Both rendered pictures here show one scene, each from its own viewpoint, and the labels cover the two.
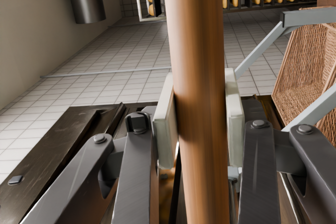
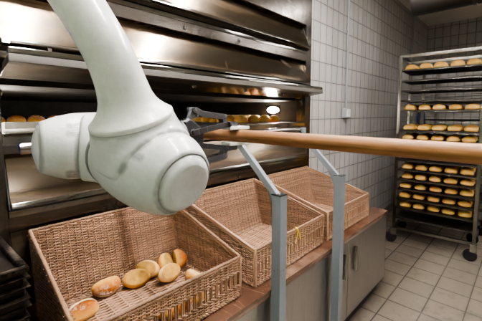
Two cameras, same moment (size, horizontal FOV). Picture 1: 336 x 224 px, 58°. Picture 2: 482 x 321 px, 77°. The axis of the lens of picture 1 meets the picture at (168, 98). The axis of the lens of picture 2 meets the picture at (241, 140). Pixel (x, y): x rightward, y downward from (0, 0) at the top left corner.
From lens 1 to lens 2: 0.56 m
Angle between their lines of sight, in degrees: 23
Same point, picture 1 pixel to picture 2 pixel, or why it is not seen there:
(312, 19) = (336, 193)
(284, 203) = (227, 163)
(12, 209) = not seen: outside the picture
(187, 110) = (234, 132)
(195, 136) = (229, 134)
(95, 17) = (416, 5)
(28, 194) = not seen: outside the picture
